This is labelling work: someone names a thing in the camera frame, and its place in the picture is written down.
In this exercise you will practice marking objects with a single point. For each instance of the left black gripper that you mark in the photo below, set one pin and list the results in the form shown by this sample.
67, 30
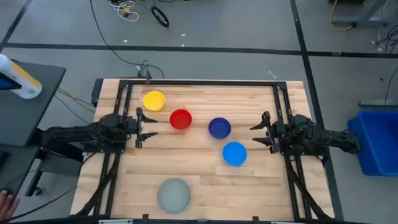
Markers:
139, 130

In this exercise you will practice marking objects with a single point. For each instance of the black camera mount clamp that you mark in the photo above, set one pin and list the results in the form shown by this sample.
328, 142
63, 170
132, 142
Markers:
145, 76

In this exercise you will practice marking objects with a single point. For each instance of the black table corner bracket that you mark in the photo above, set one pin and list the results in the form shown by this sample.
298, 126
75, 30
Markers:
97, 91

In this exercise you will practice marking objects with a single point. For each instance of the person's hand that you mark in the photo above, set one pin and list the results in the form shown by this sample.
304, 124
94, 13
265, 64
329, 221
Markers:
7, 205

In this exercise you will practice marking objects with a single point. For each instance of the red plastic bowl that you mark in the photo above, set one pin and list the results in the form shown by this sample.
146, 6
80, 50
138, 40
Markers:
180, 119

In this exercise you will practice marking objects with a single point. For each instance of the light blue plastic bowl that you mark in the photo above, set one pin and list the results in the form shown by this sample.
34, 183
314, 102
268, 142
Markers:
234, 153

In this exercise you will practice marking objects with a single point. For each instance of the dark grey side table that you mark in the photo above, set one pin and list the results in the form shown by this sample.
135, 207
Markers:
21, 118

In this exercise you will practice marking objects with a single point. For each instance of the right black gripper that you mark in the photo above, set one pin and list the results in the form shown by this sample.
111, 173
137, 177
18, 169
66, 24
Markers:
275, 133

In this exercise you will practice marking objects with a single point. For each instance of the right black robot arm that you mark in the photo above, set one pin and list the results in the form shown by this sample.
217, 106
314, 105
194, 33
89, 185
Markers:
314, 135

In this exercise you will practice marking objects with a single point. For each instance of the blue plastic bin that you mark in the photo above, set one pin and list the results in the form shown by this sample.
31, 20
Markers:
377, 143

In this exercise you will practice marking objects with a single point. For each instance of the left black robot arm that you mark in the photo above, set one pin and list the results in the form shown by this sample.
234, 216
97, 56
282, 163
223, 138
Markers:
87, 132

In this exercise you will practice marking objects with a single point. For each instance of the grey metal stand base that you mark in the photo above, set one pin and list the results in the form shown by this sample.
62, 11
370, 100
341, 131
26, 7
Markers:
362, 21

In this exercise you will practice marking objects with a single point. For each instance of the black aluminium table frame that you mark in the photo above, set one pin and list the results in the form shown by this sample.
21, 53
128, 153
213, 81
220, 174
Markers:
202, 82

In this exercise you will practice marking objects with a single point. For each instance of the dark blue flat box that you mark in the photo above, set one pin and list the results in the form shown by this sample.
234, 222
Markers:
7, 82

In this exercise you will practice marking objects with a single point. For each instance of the dark blue plastic bowl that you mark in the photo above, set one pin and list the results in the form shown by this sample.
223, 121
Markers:
219, 127

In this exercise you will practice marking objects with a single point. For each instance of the grey round bowl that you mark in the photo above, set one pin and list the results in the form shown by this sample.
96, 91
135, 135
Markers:
173, 196

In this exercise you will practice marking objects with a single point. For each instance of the yellow plastic bowl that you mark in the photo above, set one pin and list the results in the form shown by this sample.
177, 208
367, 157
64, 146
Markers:
154, 100

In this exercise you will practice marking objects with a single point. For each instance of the white bottle with yellow label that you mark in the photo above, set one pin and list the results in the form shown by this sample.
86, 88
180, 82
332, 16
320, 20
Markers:
23, 82

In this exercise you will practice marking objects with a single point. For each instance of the grey metal floor bar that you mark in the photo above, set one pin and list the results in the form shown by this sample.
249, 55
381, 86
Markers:
377, 102

